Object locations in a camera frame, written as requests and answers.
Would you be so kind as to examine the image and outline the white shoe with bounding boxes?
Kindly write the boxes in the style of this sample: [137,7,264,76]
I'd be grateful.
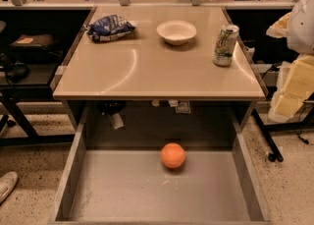
[0,171,18,204]

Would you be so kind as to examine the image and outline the white tag under counter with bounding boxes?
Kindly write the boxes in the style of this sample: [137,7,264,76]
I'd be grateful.
[110,113,125,130]

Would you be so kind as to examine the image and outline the green white soda can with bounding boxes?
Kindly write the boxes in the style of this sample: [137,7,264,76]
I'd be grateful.
[212,25,239,67]

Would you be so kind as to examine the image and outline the white bowl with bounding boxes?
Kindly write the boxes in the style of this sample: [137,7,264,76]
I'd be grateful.
[156,20,197,46]

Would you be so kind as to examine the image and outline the open grey drawer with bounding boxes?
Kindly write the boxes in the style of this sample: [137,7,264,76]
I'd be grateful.
[49,103,272,225]

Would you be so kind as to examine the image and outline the blue chip bag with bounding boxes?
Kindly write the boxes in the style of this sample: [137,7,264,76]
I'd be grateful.
[85,15,135,43]

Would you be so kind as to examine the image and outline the dark bag on shelf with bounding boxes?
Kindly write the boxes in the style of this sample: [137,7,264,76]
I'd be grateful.
[10,34,56,63]

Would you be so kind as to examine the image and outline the black table leg stand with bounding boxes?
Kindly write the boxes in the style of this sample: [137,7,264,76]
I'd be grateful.
[251,110,284,162]

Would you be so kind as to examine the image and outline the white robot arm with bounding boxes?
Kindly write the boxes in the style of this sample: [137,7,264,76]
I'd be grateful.
[266,0,314,123]

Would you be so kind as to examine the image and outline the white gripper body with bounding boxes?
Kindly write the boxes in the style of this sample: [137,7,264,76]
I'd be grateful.
[268,54,314,123]

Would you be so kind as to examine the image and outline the orange fruit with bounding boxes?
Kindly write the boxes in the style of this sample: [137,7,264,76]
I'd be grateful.
[160,142,185,169]

